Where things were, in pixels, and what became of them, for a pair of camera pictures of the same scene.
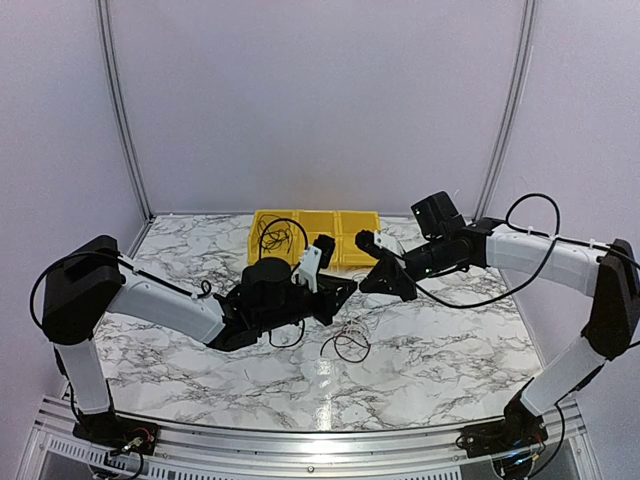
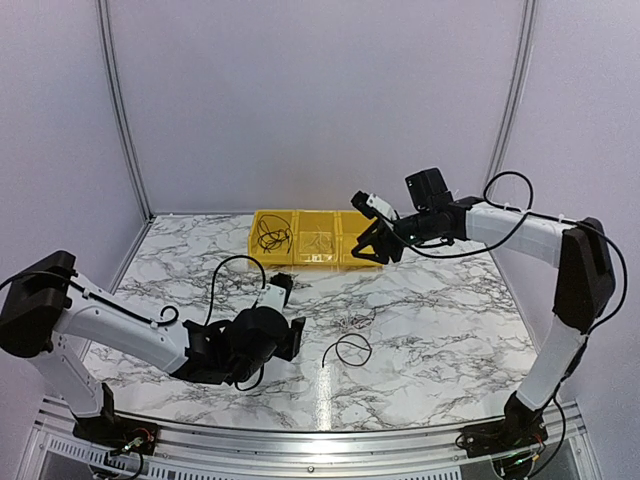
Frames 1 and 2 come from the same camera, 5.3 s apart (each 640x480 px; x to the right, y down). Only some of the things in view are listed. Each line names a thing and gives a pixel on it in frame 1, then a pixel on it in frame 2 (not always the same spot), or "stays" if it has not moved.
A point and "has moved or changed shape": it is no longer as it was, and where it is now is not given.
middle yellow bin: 316,223 stays
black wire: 272,229 stays
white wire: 356,323 has moved or changed shape
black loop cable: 336,346 has moved or changed shape
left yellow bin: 280,239 stays
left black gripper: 329,292 -> 290,347
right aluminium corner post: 510,115 stays
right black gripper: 387,272 -> 380,239
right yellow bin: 349,223 stays
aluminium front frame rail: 58,450 stays
